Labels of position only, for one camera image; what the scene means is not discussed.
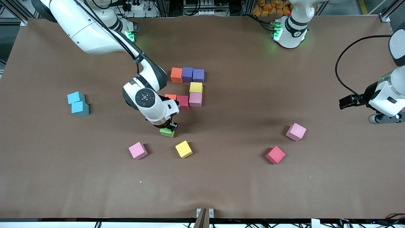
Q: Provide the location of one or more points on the pink foam cube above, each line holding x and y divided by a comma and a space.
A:
296, 131
195, 99
138, 150

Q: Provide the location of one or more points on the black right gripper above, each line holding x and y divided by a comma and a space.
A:
170, 125

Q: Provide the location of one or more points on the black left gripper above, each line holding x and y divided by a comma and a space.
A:
367, 95

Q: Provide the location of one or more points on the cyan foam cube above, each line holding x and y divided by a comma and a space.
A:
75, 97
79, 108

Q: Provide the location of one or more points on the red foam cube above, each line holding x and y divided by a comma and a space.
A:
275, 155
183, 102

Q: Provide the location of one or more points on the white power strip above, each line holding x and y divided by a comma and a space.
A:
207, 13
137, 7

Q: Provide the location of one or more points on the purple foam cube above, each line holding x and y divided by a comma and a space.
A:
198, 75
187, 74

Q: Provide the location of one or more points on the orange foam cube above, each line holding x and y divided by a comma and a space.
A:
171, 96
176, 75

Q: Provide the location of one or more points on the pile of orange items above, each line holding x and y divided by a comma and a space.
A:
269, 8

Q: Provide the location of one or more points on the yellow foam cube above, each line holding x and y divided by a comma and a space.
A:
183, 149
196, 87

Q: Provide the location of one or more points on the table cover sheet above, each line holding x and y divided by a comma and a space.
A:
221, 183

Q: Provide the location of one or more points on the aluminium frame profile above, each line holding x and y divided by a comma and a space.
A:
22, 21
384, 17

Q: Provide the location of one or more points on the camera mount pole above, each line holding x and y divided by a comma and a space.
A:
201, 221

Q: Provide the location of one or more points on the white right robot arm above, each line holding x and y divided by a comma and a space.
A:
88, 34

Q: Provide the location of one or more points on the green foam cube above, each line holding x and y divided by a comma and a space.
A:
166, 133

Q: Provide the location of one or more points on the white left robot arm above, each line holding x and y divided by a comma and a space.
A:
291, 31

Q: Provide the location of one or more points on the metal mounting bracket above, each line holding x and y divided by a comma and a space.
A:
211, 212

